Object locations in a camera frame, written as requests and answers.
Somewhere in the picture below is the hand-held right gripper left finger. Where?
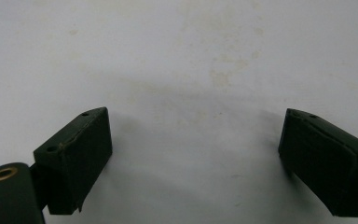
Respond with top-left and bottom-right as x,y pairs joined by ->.
31,106 -> 114,216

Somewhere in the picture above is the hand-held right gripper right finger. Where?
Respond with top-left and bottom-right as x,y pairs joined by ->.
277,107 -> 358,218

